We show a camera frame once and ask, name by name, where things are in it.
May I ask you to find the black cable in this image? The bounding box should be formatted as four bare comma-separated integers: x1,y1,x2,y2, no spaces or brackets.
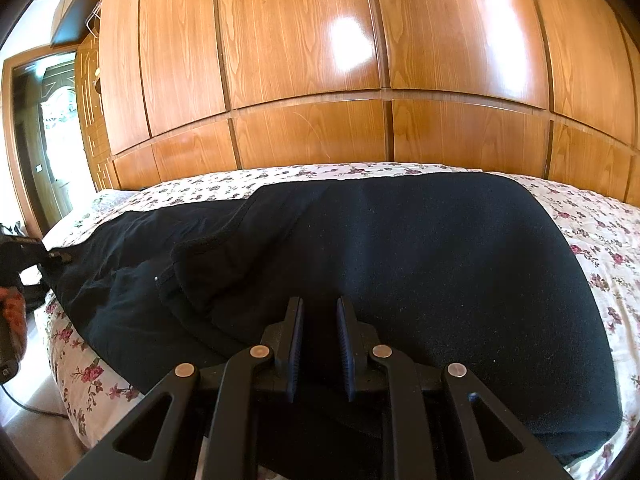
0,383,68,420

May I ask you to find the wooden bedroom door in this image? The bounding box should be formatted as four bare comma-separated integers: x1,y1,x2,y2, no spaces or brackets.
1,46,96,237

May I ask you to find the dark navy embroidered pant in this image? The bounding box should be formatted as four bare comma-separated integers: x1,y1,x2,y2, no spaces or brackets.
44,172,622,460

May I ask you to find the glossy wooden wardrobe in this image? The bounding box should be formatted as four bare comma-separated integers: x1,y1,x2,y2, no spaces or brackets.
75,0,639,204

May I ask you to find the floral quilted bedspread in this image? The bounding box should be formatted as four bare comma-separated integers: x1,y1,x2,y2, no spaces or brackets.
35,162,639,479

